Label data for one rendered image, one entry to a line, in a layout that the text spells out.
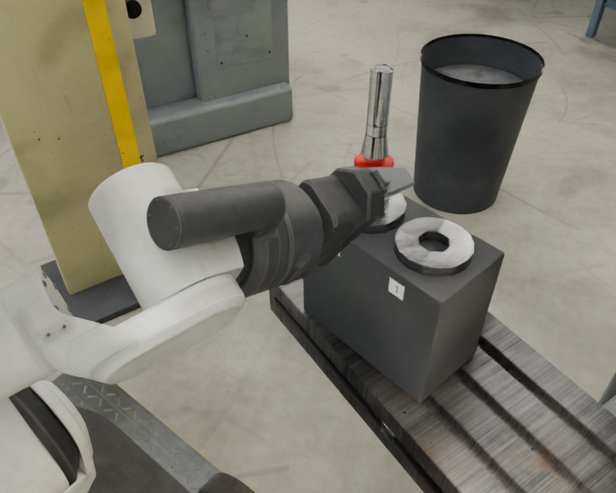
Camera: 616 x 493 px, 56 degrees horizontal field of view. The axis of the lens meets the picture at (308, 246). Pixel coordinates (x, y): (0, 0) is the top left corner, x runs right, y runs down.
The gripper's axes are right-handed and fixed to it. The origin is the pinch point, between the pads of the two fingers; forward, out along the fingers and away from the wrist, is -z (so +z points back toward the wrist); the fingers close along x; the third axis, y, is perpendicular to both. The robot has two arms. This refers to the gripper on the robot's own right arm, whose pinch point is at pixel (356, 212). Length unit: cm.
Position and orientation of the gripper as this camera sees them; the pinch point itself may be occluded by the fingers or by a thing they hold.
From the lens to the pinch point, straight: 58.7
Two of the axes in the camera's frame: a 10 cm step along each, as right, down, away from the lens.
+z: -6.4, 1.8, -7.5
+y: -5.2, -8.2, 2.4
